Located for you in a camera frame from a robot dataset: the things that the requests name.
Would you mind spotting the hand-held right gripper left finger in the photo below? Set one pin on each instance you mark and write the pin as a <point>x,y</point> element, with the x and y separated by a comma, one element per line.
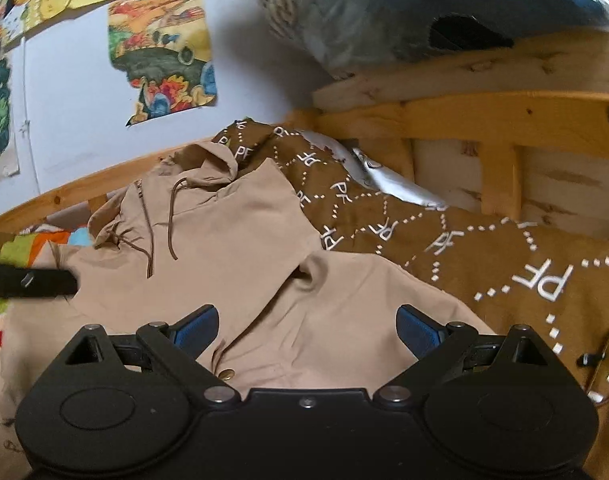
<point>200,331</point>

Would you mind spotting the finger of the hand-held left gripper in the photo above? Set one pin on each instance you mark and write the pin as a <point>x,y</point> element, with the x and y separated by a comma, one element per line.
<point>39,282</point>

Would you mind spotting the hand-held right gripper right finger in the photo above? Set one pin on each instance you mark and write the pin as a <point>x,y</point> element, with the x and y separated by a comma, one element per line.
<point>413,332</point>

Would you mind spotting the beige hooded jacket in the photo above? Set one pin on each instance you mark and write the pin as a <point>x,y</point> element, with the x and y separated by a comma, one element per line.
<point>264,240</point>

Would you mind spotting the colourful printed blanket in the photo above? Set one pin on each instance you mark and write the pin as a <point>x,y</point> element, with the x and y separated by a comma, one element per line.
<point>19,255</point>

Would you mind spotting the brown patterned blanket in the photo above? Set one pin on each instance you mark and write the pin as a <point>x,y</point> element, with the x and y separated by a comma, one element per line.
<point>449,260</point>

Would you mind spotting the silver cloth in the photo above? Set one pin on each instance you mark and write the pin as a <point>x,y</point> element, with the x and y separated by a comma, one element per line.
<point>394,175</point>

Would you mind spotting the plastic bag of blue bedding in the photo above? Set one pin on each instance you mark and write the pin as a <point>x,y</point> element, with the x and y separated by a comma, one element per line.
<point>409,5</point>

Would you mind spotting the wooden bed frame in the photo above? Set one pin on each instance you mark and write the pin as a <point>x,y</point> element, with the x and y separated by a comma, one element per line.
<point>484,105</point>

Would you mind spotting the colourful cartoon wall poster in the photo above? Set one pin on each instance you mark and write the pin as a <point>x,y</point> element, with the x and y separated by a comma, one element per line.
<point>162,55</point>

